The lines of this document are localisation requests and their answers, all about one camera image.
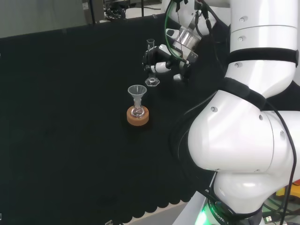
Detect clear glass graduated cylinder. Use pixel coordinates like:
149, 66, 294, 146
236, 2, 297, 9
144, 38, 161, 88

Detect black scalloped bench cloth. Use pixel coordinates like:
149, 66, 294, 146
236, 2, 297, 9
0, 13, 233, 223

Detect green cable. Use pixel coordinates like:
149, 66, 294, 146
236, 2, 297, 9
164, 0, 188, 63

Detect black cable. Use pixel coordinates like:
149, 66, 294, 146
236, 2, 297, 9
264, 102, 300, 225

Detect round cork ring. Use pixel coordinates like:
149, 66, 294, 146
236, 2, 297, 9
126, 105, 150, 127

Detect clear plastic funnel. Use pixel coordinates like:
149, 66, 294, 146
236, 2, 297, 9
127, 85, 148, 106

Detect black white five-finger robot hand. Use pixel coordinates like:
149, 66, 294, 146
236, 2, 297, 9
141, 43, 199, 83

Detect yellow emergency stop button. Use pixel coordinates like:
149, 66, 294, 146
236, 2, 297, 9
276, 180, 300, 205

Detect grey background panel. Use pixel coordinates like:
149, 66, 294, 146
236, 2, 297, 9
0, 0, 86, 38

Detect clear round-bottom glass flask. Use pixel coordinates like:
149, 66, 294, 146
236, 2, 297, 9
130, 100, 145, 119

